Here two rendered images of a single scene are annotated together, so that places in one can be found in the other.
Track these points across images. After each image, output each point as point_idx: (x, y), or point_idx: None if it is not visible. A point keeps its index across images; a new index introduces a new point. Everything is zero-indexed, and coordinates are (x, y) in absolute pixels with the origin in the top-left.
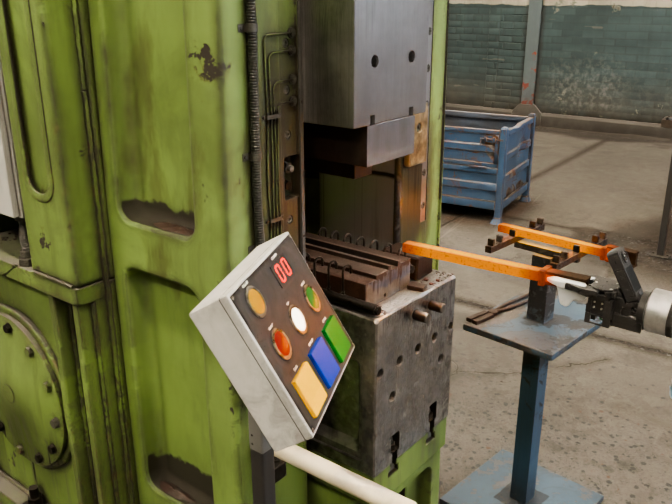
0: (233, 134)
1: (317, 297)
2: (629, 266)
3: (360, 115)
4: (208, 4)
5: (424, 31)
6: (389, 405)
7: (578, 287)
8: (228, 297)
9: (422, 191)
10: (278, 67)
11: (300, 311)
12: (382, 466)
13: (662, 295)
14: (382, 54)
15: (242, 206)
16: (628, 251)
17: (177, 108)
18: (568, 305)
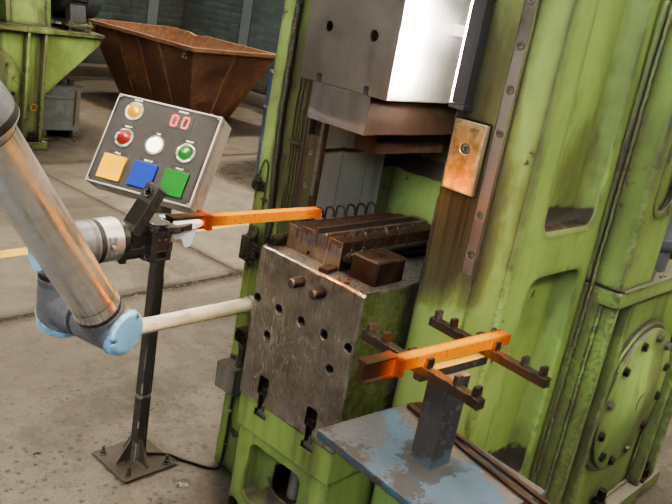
0: (280, 60)
1: (190, 157)
2: (144, 202)
3: (307, 67)
4: None
5: (395, 15)
6: (262, 340)
7: (158, 213)
8: (119, 94)
9: (473, 236)
10: None
11: (162, 144)
12: (247, 391)
13: (101, 217)
14: (338, 22)
15: (275, 116)
16: (366, 356)
17: None
18: (171, 239)
